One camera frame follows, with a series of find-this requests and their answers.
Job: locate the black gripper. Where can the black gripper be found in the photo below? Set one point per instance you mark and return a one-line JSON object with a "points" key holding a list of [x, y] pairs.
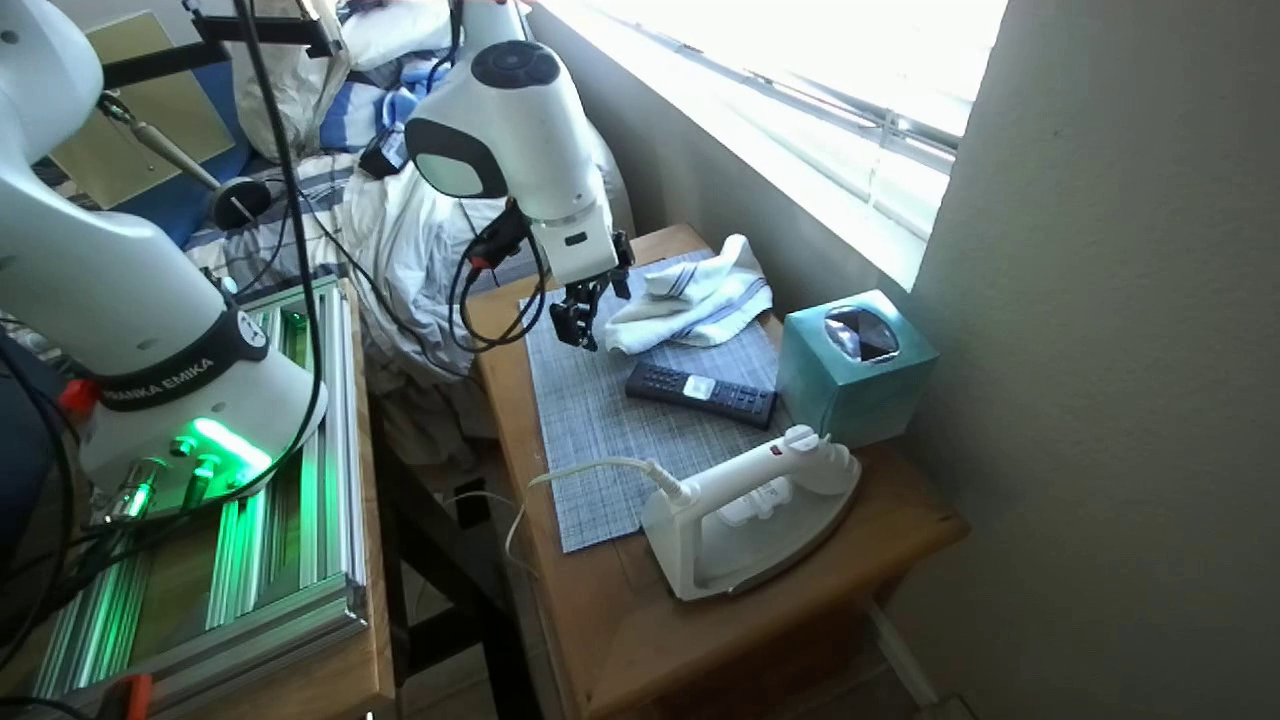
{"points": [[593, 287]]}

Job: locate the white kitchen towel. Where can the white kitchen towel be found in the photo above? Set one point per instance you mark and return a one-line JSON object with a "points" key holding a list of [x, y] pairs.
{"points": [[694, 303]]}

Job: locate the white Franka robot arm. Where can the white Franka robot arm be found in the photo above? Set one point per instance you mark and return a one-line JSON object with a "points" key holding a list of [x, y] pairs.
{"points": [[107, 264]]}

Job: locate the grey checked placemat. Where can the grey checked placemat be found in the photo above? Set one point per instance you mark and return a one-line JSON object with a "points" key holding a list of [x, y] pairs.
{"points": [[586, 426]]}

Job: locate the black remote control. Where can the black remote control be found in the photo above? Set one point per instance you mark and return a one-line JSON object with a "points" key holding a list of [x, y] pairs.
{"points": [[701, 394]]}

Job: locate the white clothes iron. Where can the white clothes iron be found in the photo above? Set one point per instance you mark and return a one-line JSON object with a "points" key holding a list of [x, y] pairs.
{"points": [[744, 526]]}

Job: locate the teal tissue box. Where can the teal tissue box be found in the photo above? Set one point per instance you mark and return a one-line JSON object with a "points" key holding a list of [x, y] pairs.
{"points": [[833, 386]]}

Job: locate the blue white striped cloth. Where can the blue white striped cloth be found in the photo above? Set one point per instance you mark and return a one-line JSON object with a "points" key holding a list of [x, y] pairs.
{"points": [[384, 112]]}

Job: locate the wooden side table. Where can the wooden side table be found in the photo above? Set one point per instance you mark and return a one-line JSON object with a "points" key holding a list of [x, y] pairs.
{"points": [[744, 642]]}

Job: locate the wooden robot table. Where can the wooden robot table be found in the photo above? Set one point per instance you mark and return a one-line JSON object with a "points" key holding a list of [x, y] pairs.
{"points": [[341, 672]]}

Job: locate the grey pole with black base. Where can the grey pole with black base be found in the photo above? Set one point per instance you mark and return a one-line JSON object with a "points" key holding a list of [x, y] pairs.
{"points": [[163, 147]]}

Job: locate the red knob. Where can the red knob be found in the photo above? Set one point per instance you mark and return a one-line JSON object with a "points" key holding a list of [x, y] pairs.
{"points": [[77, 396]]}

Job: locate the black under-table frame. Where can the black under-table frame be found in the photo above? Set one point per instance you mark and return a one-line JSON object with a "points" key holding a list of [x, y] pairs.
{"points": [[442, 562]]}

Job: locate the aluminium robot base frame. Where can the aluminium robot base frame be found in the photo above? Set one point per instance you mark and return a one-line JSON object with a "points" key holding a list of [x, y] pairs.
{"points": [[287, 533]]}

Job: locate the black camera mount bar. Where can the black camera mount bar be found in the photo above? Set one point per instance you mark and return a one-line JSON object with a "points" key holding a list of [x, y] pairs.
{"points": [[145, 60]]}

